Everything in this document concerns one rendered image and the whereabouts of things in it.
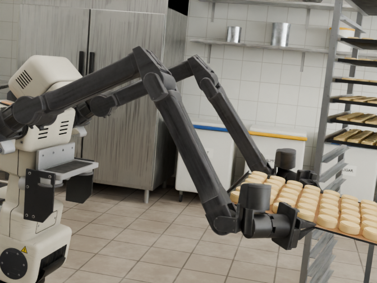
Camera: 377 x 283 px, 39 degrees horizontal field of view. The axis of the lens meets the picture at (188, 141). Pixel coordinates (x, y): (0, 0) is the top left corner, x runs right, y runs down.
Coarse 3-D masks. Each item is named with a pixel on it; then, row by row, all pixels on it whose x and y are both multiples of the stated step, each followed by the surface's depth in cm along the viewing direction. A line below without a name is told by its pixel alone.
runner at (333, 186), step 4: (340, 176) 291; (336, 180) 281; (340, 180) 291; (344, 180) 292; (332, 184) 272; (336, 184) 280; (340, 184) 280; (324, 188) 255; (328, 188) 263; (332, 188) 269; (336, 188) 270
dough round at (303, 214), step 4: (300, 212) 133; (304, 212) 134; (308, 212) 134; (312, 212) 135; (300, 216) 133; (304, 216) 132; (308, 216) 132; (312, 216) 133; (308, 220) 132; (312, 220) 133
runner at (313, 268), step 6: (330, 240) 293; (336, 240) 301; (330, 246) 290; (324, 252) 280; (318, 258) 266; (324, 258) 270; (312, 264) 255; (318, 264) 261; (312, 270) 253; (312, 276) 245
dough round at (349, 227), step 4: (340, 224) 132; (344, 224) 130; (348, 224) 131; (352, 224) 132; (356, 224) 133; (340, 228) 131; (344, 228) 130; (348, 228) 130; (352, 228) 129; (356, 228) 130; (348, 232) 130; (352, 232) 130; (356, 232) 130
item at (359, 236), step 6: (282, 186) 165; (276, 198) 150; (318, 204) 152; (270, 210) 137; (318, 210) 146; (360, 216) 149; (360, 222) 142; (324, 228) 131; (336, 228) 133; (360, 228) 137; (348, 234) 130; (360, 234) 132; (366, 240) 128
